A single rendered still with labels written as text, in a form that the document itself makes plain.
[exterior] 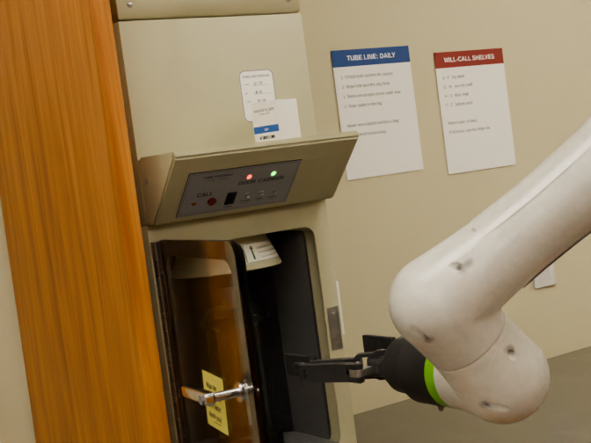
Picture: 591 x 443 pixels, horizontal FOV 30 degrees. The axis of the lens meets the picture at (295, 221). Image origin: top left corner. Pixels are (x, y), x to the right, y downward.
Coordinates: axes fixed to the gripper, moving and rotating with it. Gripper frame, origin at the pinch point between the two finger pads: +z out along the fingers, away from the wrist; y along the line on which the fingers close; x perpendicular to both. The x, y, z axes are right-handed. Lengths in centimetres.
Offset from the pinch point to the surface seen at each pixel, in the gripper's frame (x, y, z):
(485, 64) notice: -45, -93, 60
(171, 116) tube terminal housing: -37.0, 11.3, 17.2
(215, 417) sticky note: 4.6, 19.6, 0.5
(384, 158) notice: -26, -60, 60
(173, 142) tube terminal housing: -33.1, 11.6, 17.2
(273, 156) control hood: -29.1, 1.0, 7.0
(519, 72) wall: -42, -104, 60
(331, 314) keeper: -2.8, -12.4, 17.1
